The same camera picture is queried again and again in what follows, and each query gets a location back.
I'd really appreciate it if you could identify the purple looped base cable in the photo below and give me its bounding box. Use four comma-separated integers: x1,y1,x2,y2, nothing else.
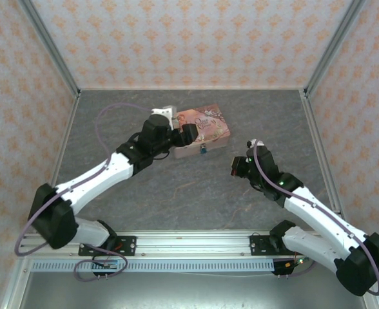
74,246,128,281

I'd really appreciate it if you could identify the pink illustrated tin box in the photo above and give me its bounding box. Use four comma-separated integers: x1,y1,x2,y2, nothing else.
171,102,231,160

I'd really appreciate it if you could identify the grey slotted cable duct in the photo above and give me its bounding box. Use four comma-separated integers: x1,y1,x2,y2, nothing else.
30,259,276,273

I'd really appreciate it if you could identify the aluminium table edge rail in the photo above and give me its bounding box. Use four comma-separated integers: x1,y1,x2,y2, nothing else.
49,91,81,186
300,89,342,215

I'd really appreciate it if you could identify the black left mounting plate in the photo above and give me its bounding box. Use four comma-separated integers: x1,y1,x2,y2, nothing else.
78,236,137,257

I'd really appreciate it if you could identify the aluminium frame post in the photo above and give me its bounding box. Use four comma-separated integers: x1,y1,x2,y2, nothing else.
17,0,81,97
303,0,367,97

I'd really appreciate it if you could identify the black mounting plate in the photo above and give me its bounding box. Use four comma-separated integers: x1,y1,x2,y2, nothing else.
249,234,282,257
78,236,137,257

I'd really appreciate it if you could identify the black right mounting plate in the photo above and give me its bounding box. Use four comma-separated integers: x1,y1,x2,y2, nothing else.
249,234,282,257

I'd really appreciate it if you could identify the small electronics board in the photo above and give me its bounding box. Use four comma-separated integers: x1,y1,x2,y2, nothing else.
281,257,306,271
92,259,119,270

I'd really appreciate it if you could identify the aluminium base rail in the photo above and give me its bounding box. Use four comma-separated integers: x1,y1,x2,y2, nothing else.
17,230,309,259

